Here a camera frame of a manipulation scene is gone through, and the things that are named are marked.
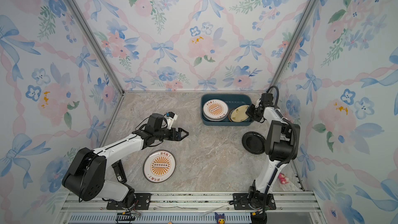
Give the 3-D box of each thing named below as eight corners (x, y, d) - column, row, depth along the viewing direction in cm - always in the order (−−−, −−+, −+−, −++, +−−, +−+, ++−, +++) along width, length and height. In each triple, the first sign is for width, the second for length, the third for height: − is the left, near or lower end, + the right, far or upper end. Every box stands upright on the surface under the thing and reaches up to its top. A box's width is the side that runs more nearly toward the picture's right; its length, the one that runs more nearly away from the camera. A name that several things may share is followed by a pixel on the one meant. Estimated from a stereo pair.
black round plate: (244, 154, 91) (245, 151, 89) (240, 134, 100) (241, 131, 97) (266, 154, 91) (268, 152, 89) (261, 134, 100) (262, 131, 97)
